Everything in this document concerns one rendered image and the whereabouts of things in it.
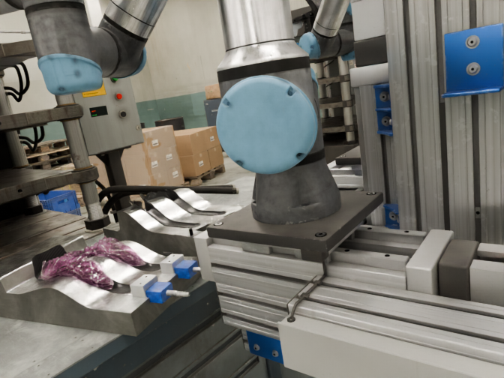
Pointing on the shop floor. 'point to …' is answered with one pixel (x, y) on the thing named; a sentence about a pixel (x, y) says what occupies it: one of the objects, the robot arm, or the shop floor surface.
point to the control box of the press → (110, 129)
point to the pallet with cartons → (199, 154)
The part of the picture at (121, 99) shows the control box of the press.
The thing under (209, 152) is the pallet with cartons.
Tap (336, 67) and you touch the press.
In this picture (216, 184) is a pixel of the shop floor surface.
